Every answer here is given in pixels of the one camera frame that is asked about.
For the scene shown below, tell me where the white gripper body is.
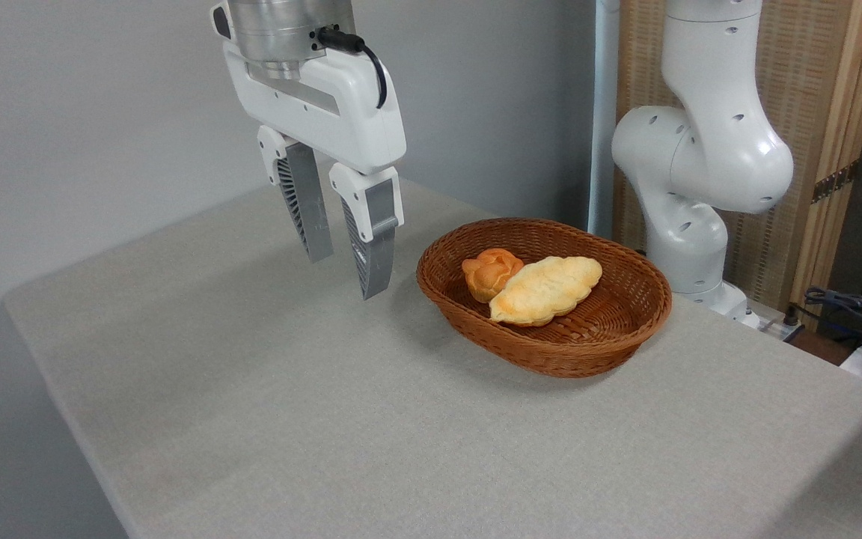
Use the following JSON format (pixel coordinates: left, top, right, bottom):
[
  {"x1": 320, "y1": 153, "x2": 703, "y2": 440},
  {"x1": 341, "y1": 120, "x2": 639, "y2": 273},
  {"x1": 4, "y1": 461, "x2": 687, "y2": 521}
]
[{"x1": 210, "y1": 1, "x2": 407, "y2": 175}]

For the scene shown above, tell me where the grey-blue cable bundle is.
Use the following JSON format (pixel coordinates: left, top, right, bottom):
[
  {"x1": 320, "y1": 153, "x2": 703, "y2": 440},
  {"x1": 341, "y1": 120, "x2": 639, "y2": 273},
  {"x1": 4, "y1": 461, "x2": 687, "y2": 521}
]
[{"x1": 803, "y1": 286, "x2": 862, "y2": 347}]

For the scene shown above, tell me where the metal screen hinge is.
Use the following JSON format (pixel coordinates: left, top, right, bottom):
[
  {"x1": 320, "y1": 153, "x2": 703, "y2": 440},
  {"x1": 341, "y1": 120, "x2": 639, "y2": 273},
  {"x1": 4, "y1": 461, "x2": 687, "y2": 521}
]
[{"x1": 810, "y1": 160, "x2": 861, "y2": 205}]

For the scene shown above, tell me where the round orange bread roll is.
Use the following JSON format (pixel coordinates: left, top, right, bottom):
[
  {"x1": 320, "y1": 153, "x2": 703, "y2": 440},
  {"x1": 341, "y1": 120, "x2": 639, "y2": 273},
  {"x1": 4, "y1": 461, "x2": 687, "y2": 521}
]
[{"x1": 462, "y1": 248, "x2": 525, "y2": 304}]

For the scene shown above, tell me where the long pale bread loaf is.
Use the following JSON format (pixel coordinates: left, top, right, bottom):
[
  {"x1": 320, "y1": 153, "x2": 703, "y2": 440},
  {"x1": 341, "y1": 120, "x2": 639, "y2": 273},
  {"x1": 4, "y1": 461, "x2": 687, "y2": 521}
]
[{"x1": 488, "y1": 255, "x2": 604, "y2": 328}]

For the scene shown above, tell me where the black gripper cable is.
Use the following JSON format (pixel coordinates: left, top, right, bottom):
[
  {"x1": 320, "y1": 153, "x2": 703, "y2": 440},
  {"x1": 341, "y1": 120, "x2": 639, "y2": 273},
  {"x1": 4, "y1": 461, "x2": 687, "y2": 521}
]
[{"x1": 316, "y1": 26, "x2": 389, "y2": 110}]

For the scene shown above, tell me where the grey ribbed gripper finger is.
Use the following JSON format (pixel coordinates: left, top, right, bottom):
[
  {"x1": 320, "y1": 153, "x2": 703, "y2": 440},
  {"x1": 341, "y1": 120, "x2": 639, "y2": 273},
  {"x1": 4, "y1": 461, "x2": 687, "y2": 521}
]
[
  {"x1": 257, "y1": 125, "x2": 335, "y2": 264},
  {"x1": 328, "y1": 162, "x2": 405, "y2": 301}
]

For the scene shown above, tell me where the white power strip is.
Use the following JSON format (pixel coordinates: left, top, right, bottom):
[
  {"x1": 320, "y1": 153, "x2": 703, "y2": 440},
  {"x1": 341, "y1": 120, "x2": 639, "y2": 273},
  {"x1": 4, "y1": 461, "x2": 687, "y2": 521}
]
[{"x1": 754, "y1": 302, "x2": 807, "y2": 344}]

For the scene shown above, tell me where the wooden folding screen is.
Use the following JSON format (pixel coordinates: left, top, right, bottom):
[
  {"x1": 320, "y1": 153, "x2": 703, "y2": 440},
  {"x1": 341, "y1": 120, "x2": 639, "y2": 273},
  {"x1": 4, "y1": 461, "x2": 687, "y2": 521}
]
[{"x1": 614, "y1": 0, "x2": 862, "y2": 332}]

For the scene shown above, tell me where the brown woven wicker basket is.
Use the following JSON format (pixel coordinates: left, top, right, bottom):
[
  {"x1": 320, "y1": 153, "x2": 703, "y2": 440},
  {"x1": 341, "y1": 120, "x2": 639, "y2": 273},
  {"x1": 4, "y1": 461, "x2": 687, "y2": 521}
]
[{"x1": 416, "y1": 218, "x2": 673, "y2": 379}]

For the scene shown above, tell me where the white vertical pole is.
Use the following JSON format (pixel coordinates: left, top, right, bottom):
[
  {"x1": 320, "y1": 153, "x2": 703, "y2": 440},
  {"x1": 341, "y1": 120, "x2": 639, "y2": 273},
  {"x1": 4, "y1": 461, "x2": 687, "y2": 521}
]
[{"x1": 587, "y1": 0, "x2": 621, "y2": 240}]

